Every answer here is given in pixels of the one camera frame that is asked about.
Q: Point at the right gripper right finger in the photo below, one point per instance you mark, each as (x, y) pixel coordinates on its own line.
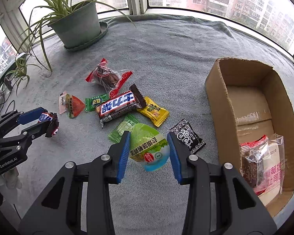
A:
(220, 200)

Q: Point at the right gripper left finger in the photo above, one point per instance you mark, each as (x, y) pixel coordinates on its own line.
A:
(76, 200)

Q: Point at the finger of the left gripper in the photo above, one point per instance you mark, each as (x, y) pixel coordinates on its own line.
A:
(35, 130)
(29, 116)

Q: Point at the small Snickers bar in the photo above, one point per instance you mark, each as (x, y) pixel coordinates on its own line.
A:
(53, 121)

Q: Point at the packaged toast bread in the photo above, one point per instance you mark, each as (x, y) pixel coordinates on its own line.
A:
(271, 169)

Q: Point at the red dark snack packet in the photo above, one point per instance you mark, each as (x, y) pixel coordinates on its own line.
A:
(253, 156)

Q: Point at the green jelly cup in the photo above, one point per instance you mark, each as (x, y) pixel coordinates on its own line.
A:
(148, 147)

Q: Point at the pink small sachet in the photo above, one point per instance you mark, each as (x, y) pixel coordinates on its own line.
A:
(62, 102)

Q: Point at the orange triangular snack packet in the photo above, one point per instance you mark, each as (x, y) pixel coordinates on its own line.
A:
(74, 106)

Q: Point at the dark green candy packet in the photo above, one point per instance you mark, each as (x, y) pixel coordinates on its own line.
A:
(92, 103)

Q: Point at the grey flat device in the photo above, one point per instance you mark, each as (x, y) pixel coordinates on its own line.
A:
(6, 74)

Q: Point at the red clear snack packet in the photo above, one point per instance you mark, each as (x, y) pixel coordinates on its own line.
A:
(110, 79)

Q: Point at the light green candy packet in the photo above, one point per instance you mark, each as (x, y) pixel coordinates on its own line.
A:
(126, 125)

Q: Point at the large Snickers bar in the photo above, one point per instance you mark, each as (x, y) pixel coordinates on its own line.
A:
(121, 105)

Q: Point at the black white candy packet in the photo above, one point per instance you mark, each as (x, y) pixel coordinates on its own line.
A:
(185, 133)

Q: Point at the green plant pot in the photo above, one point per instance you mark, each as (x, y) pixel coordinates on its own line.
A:
(81, 28)

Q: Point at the yellow candy packet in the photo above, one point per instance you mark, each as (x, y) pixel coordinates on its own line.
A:
(154, 112)

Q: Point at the grey towel cloth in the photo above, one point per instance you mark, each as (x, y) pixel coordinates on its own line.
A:
(170, 58)

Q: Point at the cardboard box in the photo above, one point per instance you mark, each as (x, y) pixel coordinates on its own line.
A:
(248, 100)

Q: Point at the window frame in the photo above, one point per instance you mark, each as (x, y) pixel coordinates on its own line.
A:
(271, 21)

